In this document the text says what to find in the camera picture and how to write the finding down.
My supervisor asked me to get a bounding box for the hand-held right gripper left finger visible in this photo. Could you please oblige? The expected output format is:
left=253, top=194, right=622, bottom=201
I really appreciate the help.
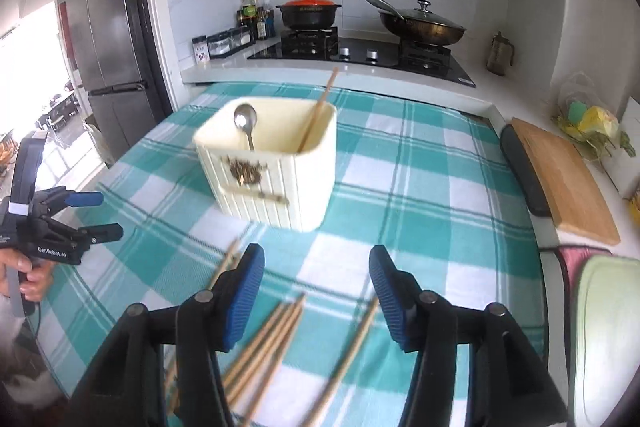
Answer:
left=62, top=243, right=266, bottom=427

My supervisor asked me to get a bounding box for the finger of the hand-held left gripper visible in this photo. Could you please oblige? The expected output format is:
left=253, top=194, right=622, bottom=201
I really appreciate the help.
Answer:
left=32, top=188, right=104, bottom=220
left=42, top=217, right=124, bottom=254

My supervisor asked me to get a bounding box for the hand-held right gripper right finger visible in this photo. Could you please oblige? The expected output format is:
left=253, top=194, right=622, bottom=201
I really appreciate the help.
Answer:
left=369, top=245, right=571, bottom=427

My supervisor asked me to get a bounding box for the bamboo chopstick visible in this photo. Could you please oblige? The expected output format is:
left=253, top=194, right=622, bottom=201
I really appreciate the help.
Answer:
left=221, top=303, right=285, bottom=385
left=242, top=293, right=307, bottom=427
left=206, top=238, right=242, bottom=290
left=304, top=298, right=381, bottom=427
left=297, top=67, right=340, bottom=154
left=226, top=302, right=298, bottom=403

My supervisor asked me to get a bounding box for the cream ribbed utensil holder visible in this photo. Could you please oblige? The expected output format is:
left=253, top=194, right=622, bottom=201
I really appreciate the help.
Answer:
left=192, top=97, right=337, bottom=233

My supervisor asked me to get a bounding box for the person's left hand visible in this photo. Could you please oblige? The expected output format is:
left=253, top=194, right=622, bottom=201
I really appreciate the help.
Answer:
left=0, top=251, right=54, bottom=303

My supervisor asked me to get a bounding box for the teal checked tablecloth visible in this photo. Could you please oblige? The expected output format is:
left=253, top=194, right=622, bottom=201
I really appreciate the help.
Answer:
left=37, top=82, right=548, bottom=427

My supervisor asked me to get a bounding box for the dark grey refrigerator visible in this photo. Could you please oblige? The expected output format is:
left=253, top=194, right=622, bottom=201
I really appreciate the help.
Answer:
left=55, top=0, right=173, bottom=168

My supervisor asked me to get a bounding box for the stainless steel spoon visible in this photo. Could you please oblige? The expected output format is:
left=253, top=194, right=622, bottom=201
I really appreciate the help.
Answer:
left=233, top=103, right=258, bottom=152

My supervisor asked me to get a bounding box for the black cutting board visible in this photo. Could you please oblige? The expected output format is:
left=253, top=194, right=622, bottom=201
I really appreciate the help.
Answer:
left=500, top=124, right=552, bottom=218

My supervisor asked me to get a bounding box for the pink cloth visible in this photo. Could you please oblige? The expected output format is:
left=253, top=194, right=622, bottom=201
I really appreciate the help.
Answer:
left=555, top=246, right=613, bottom=303

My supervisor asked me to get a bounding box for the clear seasoning box set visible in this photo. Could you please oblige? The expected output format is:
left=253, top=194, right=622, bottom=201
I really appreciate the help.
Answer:
left=206, top=27, right=254, bottom=60

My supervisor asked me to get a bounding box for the wooden cutting board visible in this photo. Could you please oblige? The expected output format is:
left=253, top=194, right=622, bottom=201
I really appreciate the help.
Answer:
left=510, top=117, right=622, bottom=247

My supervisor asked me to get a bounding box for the pale green cutting board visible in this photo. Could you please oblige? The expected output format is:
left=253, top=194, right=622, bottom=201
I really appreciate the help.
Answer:
left=567, top=254, right=640, bottom=427

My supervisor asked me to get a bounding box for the black gas stove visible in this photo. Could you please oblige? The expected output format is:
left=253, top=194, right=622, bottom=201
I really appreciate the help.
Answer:
left=246, top=27, right=476, bottom=88

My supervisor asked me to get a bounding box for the dark metal wok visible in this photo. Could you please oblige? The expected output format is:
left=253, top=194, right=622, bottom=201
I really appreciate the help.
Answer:
left=361, top=0, right=467, bottom=46

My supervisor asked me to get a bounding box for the brown glass pitcher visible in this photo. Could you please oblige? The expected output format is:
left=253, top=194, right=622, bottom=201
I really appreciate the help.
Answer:
left=486, top=32, right=516, bottom=76

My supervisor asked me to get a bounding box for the yellow sponge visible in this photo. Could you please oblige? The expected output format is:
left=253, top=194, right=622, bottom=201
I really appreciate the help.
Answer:
left=582, top=106, right=621, bottom=140

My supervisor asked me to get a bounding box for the clear plastic bag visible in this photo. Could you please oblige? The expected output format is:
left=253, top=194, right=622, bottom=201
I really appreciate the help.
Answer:
left=552, top=74, right=636, bottom=158

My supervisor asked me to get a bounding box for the glass wok lid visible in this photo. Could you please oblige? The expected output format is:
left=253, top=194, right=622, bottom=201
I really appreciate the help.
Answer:
left=378, top=0, right=463, bottom=30

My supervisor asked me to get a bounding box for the black clay pot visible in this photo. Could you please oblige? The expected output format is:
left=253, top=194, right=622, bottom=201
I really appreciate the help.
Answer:
left=276, top=4, right=343, bottom=30

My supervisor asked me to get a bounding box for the orange pot lid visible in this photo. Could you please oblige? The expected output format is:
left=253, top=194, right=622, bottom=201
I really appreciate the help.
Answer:
left=281, top=0, right=337, bottom=10

